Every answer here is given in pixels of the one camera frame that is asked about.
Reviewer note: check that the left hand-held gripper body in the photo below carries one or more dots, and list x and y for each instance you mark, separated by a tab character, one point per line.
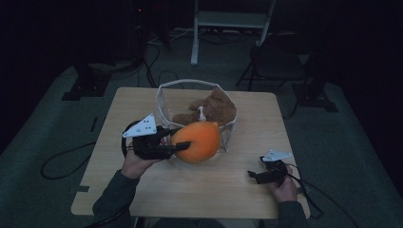
149	147

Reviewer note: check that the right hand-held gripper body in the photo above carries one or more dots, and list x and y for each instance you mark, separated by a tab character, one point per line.
277	171

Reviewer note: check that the orange plush toy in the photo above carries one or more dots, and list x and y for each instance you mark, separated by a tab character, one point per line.
199	142

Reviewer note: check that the clear plastic bag white trim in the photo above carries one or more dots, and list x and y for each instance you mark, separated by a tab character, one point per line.
161	104

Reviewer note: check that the brown teddy bear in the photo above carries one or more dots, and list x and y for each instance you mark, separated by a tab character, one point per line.
218	109

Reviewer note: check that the person's right hand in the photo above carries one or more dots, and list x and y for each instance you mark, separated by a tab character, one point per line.
286	191

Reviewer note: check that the person's left hand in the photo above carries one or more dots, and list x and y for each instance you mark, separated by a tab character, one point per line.
136	166

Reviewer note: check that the black strip on floor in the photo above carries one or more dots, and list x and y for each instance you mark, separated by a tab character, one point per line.
93	124

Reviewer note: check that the black stand base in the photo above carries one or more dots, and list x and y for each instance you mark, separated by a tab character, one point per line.
85	90
315	101

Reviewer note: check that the black folding chair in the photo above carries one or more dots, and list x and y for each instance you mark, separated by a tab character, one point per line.
278	63

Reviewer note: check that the white metal stand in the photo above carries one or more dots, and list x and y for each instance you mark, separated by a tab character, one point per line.
231	19

